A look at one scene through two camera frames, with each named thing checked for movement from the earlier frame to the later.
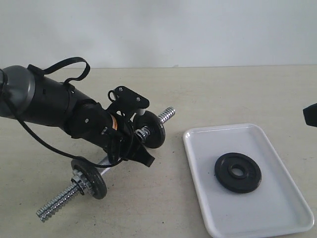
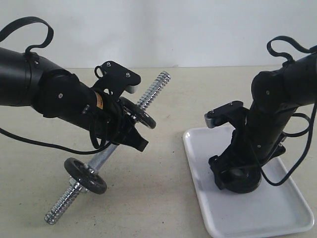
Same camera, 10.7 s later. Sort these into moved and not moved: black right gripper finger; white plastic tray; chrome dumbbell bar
Moved: black right gripper finger; chrome dumbbell bar
Not moved: white plastic tray
